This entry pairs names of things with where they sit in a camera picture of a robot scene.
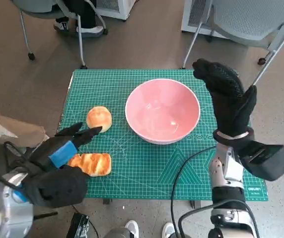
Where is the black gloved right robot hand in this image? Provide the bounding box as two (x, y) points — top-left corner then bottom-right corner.
(192, 58), (258, 138)

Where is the black left robot hand, blue tape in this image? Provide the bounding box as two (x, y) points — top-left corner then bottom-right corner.
(29, 122), (103, 172)

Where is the toasted bread slice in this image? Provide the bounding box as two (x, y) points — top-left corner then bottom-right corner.
(67, 153), (112, 177)

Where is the round bread bun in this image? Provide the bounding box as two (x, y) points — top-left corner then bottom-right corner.
(86, 106), (113, 133)

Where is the pink bowl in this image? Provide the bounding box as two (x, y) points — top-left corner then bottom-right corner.
(125, 78), (201, 146)

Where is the person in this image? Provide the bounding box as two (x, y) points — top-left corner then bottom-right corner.
(0, 91), (50, 156)
(53, 0), (105, 38)

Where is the black stand leg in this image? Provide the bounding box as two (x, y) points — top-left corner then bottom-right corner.
(32, 210), (58, 221)

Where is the black device box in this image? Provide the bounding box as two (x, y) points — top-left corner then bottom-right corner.
(66, 212), (90, 238)

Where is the grey chair with metal legs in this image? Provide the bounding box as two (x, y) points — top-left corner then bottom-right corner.
(181, 0), (284, 87)
(11, 0), (109, 69)

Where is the white cabinet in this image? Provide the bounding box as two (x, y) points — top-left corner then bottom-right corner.
(94, 0), (133, 20)
(181, 0), (229, 38)

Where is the green cutting mat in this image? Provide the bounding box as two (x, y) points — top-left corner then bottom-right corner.
(57, 68), (269, 201)

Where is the white shoe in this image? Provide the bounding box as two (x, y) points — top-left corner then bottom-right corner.
(125, 219), (140, 238)
(162, 221), (178, 238)

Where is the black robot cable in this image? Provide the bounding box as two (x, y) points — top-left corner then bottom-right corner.
(178, 200), (259, 238)
(170, 145), (218, 238)
(2, 141), (33, 172)

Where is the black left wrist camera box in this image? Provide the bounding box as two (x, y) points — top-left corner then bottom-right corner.
(22, 165), (88, 208)

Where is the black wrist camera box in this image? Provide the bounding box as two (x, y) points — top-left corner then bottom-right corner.
(238, 141), (284, 181)
(22, 165), (88, 208)

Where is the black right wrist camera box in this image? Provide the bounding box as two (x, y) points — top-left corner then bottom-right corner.
(238, 141), (284, 181)

